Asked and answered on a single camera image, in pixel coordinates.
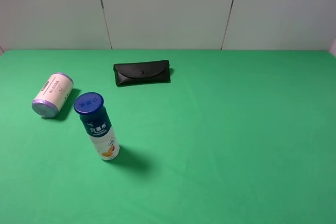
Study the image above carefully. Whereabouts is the black leather glasses case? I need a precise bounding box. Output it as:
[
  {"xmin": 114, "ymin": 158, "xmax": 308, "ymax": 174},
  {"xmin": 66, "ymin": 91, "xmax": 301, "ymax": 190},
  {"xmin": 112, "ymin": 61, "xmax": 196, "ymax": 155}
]
[{"xmin": 113, "ymin": 60, "xmax": 171, "ymax": 87}]

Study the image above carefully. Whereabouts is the blue cap yogurt bottle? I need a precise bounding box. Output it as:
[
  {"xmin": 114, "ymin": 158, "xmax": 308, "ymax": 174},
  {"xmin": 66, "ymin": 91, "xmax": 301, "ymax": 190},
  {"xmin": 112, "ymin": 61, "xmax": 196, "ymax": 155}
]
[{"xmin": 73, "ymin": 92, "xmax": 120, "ymax": 161}]

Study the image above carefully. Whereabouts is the purple garbage bag roll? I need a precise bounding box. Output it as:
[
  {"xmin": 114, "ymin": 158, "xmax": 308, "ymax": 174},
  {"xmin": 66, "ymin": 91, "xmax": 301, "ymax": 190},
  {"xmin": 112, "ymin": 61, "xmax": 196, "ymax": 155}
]
[{"xmin": 31, "ymin": 72, "xmax": 74, "ymax": 119}]

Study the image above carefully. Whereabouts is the green table cloth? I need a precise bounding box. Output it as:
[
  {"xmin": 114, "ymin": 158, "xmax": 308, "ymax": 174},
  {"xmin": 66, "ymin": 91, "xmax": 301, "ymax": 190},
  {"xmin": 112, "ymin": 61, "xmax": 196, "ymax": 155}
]
[{"xmin": 1, "ymin": 50, "xmax": 335, "ymax": 223}]

